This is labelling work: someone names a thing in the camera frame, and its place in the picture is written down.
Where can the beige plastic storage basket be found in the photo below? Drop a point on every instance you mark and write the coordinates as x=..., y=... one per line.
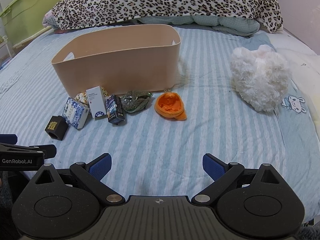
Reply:
x=120, y=59

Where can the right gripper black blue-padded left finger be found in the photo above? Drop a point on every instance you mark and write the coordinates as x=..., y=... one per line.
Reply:
x=62, y=203

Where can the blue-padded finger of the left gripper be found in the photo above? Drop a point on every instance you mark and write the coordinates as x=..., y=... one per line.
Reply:
x=48, y=150

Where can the light green quilt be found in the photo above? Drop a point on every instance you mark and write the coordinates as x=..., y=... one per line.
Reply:
x=231, y=25

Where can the green plastic storage box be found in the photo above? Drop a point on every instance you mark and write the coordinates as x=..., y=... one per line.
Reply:
x=22, y=19

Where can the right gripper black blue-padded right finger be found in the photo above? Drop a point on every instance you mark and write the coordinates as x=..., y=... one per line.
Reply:
x=250, y=202

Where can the dark colourful card box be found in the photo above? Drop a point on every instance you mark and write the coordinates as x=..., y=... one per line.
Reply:
x=114, y=109

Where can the blue striped bed sheet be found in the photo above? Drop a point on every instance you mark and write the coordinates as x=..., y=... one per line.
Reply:
x=155, y=156

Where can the orange plush hat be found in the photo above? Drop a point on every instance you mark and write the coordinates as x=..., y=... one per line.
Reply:
x=170, y=105

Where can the white pillow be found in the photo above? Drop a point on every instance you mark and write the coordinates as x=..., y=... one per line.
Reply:
x=304, y=64

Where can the white product box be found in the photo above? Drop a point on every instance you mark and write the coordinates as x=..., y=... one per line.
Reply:
x=96, y=102

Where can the yellow floral small packet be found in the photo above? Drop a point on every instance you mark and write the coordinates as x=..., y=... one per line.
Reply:
x=82, y=98

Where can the pink pillow under blanket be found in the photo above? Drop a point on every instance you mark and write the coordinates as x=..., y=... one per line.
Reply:
x=49, y=20

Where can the white fluffy plush toy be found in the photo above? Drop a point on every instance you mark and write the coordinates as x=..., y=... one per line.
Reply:
x=261, y=77

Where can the leopard print blanket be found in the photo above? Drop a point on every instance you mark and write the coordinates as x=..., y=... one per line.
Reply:
x=78, y=14

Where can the white side shelf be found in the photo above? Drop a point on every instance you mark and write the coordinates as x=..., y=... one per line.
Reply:
x=6, y=51

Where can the black cube box gold character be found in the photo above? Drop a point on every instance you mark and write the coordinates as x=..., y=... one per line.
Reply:
x=57, y=127

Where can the blue white porcelain pattern box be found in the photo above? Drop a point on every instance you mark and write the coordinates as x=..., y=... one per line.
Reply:
x=75, y=113

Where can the green foil snack packet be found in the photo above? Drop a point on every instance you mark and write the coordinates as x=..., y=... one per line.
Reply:
x=135, y=101

